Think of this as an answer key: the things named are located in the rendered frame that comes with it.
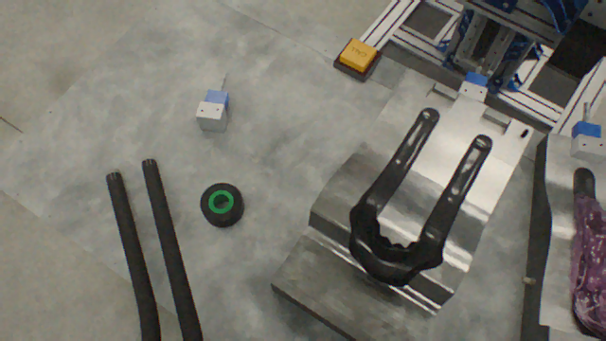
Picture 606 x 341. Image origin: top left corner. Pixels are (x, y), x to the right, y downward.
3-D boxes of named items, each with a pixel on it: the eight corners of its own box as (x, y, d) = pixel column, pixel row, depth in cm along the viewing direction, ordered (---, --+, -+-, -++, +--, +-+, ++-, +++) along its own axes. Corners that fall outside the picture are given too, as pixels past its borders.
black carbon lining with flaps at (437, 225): (420, 109, 95) (432, 80, 86) (498, 148, 91) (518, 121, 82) (329, 255, 82) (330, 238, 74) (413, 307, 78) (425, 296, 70)
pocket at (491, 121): (480, 116, 96) (487, 105, 92) (506, 128, 94) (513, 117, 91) (471, 133, 94) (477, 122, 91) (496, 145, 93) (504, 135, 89)
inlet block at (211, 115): (216, 79, 107) (211, 63, 102) (238, 81, 106) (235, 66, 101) (201, 129, 101) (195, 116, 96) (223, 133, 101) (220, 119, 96)
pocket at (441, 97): (431, 91, 98) (436, 80, 95) (455, 103, 97) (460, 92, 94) (421, 107, 97) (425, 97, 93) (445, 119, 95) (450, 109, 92)
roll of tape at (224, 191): (195, 215, 93) (190, 208, 90) (219, 182, 96) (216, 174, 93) (229, 235, 91) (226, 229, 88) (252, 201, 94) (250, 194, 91)
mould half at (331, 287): (402, 94, 105) (415, 53, 92) (516, 151, 98) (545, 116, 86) (272, 289, 87) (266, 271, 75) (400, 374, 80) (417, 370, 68)
